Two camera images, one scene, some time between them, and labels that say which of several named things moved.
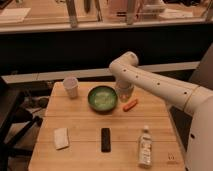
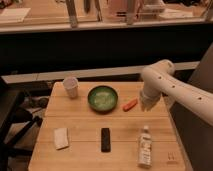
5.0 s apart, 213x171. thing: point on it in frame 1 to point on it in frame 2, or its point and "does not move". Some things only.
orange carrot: [130, 105] does not move
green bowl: [102, 99] does not move
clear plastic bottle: [145, 146] does not move
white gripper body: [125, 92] to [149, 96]
